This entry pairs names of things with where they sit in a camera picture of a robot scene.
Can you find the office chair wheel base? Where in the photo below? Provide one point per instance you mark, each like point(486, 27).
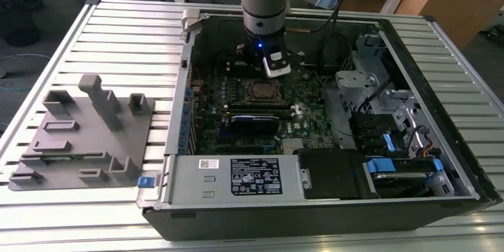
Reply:
point(495, 33)

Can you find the black PC case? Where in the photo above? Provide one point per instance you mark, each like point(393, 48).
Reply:
point(275, 222)

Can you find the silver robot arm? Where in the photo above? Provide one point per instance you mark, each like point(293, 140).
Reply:
point(265, 4)

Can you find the blue case latch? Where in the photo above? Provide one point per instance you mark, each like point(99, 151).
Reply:
point(147, 183)

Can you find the silver CPU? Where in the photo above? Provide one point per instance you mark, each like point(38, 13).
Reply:
point(265, 89)

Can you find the green RAM stick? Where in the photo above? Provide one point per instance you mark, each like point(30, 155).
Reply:
point(59, 157)

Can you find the hard disk in blue carrier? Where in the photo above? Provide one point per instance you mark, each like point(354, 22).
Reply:
point(382, 165)

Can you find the grey parts rack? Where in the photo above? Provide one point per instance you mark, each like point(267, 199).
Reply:
point(79, 145)

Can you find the blue plastic pull tab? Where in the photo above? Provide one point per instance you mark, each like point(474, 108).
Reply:
point(390, 143)

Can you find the CPU socket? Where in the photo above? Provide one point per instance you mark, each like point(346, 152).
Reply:
point(247, 101)

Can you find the silver power supply unit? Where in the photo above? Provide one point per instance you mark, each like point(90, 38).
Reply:
point(189, 179)

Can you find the black fan shroud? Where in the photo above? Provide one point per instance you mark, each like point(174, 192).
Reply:
point(335, 174)

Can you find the black plastic drive bracket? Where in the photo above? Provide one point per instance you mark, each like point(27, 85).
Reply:
point(366, 128)

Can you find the black graphics card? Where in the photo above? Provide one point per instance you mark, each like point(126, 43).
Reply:
point(257, 125)

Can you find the green motherboard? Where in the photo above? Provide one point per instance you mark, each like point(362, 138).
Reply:
point(311, 116)

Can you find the silver chipset heatsink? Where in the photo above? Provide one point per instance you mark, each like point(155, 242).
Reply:
point(294, 143)

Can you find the silver metal drive cage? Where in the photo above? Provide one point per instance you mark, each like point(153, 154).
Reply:
point(354, 79)

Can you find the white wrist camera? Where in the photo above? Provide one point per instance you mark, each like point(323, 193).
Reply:
point(278, 70)

